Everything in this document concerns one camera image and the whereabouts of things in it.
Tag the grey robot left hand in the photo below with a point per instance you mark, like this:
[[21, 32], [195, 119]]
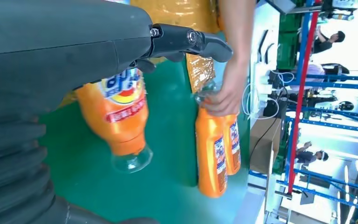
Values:
[[58, 43]]

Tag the orange detergent bottle clear cap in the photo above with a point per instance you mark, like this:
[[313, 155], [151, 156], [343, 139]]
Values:
[[231, 122], [120, 130], [208, 148]]

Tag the white power strip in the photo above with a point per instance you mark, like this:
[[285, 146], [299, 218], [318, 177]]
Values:
[[264, 89]]

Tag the black charger device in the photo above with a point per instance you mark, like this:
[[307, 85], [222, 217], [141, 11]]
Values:
[[271, 108]]

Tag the white table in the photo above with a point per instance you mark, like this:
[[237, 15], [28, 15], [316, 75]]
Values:
[[256, 55]]

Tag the cardboard box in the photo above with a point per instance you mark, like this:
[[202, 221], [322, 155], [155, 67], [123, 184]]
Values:
[[259, 145]]

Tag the person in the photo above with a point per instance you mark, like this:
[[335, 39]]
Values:
[[305, 157], [322, 46], [237, 34], [315, 69]]

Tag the red pole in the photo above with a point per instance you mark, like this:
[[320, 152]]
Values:
[[302, 77]]

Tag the green plastic crate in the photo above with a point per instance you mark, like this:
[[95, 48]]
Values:
[[287, 46], [278, 164]]

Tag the large yellow taped cardboard sheet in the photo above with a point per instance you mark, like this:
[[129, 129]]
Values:
[[172, 15]]

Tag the blue steel shelving rack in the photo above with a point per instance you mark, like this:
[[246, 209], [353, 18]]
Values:
[[336, 125]]

